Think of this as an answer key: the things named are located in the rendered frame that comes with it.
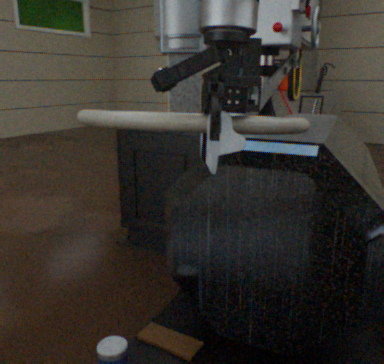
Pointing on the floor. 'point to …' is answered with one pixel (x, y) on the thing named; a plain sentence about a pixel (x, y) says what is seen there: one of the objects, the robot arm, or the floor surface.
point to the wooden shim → (170, 341)
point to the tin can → (112, 350)
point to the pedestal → (150, 182)
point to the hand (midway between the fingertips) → (206, 163)
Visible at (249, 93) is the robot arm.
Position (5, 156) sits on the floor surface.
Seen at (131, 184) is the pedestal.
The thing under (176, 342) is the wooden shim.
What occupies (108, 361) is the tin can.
